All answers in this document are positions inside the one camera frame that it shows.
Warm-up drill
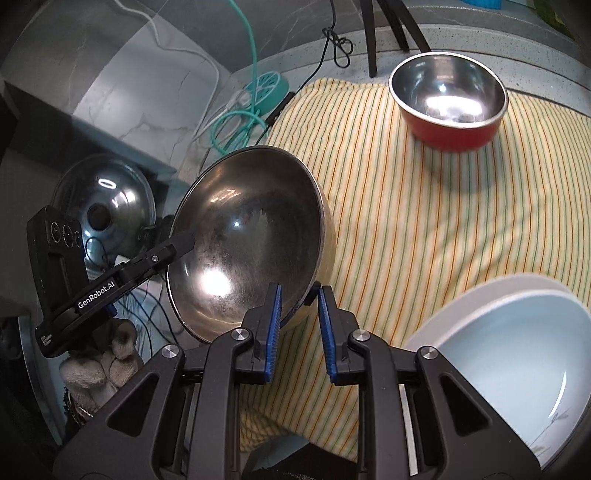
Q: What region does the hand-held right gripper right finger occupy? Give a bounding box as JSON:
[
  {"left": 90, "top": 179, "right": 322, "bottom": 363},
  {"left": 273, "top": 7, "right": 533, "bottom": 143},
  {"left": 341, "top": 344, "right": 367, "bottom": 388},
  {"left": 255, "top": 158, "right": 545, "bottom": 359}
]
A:
[{"left": 318, "top": 285, "right": 541, "bottom": 480}]

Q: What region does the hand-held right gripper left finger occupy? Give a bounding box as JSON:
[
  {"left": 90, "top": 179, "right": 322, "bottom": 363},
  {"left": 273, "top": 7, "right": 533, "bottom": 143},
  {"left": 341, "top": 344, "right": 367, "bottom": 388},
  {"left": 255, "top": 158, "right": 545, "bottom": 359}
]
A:
[{"left": 53, "top": 282, "right": 283, "bottom": 480}]

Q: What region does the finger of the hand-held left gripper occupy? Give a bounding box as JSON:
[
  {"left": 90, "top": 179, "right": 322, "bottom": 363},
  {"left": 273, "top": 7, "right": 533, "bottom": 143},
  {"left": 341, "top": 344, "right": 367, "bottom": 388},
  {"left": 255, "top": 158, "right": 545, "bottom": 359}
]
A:
[{"left": 121, "top": 232, "right": 197, "bottom": 283}]

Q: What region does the large steel bowl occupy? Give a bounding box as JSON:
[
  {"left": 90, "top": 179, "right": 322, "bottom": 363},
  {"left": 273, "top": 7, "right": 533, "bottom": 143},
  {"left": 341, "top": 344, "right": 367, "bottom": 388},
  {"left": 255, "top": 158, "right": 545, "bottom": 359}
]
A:
[{"left": 165, "top": 145, "right": 335, "bottom": 344}]

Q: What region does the white plate pink blossom print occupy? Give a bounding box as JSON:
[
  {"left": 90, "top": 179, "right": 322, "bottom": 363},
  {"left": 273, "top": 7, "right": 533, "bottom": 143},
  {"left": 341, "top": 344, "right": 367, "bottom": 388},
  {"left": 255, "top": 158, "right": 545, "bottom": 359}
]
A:
[{"left": 404, "top": 273, "right": 571, "bottom": 352}]

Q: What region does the white plate grey sprig print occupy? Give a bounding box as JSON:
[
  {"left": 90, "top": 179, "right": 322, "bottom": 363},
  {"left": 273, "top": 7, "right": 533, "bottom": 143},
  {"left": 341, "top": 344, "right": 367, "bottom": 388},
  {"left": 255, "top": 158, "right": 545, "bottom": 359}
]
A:
[{"left": 427, "top": 288, "right": 591, "bottom": 472}]

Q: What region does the person's left hand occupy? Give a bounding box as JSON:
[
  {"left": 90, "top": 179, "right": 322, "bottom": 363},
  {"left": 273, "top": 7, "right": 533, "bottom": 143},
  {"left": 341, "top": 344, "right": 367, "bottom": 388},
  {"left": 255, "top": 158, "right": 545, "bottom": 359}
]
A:
[{"left": 59, "top": 318, "right": 144, "bottom": 416}]

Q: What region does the steel pot lid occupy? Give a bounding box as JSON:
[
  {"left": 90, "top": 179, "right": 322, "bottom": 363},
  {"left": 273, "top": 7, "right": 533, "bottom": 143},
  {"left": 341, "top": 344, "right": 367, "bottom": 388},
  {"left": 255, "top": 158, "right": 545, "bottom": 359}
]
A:
[{"left": 50, "top": 154, "right": 155, "bottom": 273}]

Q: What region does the yellow striped mat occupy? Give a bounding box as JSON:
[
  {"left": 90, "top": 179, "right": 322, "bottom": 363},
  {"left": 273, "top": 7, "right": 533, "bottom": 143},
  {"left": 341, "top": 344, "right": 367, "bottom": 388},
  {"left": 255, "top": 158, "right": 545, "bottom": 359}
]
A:
[{"left": 240, "top": 78, "right": 591, "bottom": 462}]

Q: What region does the round teal power strip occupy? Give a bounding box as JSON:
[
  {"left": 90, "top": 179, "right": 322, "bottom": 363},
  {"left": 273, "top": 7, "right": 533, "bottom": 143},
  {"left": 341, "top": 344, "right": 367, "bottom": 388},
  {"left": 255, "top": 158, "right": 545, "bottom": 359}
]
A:
[{"left": 242, "top": 71, "right": 291, "bottom": 114}]

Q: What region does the red steel bowl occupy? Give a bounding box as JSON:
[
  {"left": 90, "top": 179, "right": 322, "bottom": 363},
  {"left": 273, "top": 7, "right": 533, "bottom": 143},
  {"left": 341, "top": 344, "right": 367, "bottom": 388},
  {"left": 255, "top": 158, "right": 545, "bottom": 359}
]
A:
[{"left": 389, "top": 52, "right": 509, "bottom": 153}]

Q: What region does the black tripod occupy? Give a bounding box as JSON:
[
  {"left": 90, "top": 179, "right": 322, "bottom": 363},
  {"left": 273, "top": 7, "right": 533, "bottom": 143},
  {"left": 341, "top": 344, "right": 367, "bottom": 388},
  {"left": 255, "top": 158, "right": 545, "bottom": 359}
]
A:
[{"left": 360, "top": 0, "right": 432, "bottom": 78}]

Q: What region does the green dish soap bottle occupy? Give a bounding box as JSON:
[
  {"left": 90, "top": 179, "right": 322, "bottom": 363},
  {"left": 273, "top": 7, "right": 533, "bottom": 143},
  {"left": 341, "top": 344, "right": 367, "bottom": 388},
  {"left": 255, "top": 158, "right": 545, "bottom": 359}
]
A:
[{"left": 531, "top": 0, "right": 583, "bottom": 38}]

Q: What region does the black cable with switch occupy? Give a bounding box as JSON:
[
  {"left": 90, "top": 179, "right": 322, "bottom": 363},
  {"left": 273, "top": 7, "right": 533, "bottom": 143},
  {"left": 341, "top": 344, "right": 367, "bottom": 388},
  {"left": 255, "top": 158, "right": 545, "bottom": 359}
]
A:
[{"left": 201, "top": 0, "right": 356, "bottom": 167}]

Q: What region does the white cable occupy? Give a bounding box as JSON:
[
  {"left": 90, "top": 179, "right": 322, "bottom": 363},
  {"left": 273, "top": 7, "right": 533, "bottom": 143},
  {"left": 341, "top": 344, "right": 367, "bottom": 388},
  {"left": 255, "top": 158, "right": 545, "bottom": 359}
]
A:
[{"left": 113, "top": 0, "right": 252, "bottom": 139}]

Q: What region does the teal cable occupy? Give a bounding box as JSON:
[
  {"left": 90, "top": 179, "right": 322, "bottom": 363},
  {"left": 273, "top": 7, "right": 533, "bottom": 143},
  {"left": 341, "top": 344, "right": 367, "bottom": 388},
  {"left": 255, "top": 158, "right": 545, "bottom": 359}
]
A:
[{"left": 210, "top": 0, "right": 278, "bottom": 158}]

